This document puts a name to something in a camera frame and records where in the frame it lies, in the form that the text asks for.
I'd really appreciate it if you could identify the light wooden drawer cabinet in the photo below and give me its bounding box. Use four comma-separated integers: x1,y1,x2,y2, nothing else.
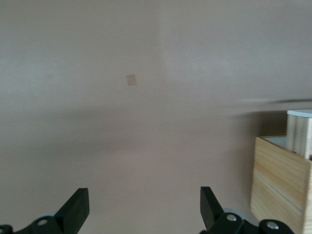
251,136,312,234

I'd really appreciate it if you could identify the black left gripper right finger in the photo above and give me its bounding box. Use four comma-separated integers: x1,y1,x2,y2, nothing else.
200,186,246,234

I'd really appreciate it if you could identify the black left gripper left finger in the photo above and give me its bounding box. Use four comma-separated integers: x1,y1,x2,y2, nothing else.
14,187,90,234

